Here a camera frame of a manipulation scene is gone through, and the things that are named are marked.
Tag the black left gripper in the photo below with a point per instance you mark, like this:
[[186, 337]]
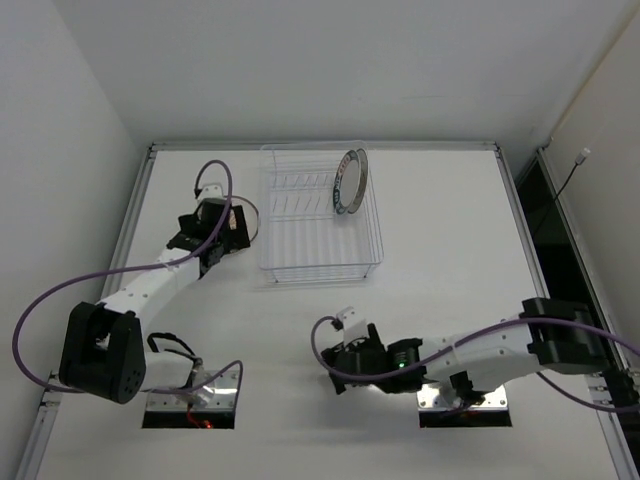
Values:
[[232, 226]]

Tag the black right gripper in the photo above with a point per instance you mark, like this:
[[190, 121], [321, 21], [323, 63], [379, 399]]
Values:
[[347, 364]]

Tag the orange sunburst plate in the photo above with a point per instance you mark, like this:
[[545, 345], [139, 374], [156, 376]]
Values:
[[255, 222]]

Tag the green rim lettered plate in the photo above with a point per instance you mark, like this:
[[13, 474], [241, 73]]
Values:
[[345, 182]]

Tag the white plate dark rim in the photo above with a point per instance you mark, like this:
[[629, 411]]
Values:
[[363, 162]]

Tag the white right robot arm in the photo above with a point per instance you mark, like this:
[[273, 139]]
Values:
[[548, 334]]

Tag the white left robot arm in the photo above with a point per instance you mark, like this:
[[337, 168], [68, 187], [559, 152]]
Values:
[[108, 349]]

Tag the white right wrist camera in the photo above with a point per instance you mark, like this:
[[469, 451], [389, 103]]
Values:
[[351, 324]]

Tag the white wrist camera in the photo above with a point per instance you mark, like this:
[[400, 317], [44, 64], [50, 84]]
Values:
[[210, 190], [351, 324]]

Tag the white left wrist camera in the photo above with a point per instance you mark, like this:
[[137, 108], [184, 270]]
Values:
[[210, 190]]

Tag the clear wire dish rack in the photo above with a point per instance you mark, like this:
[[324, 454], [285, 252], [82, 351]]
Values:
[[301, 238]]

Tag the black hanging cable white plug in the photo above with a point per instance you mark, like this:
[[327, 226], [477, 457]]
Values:
[[538, 196]]

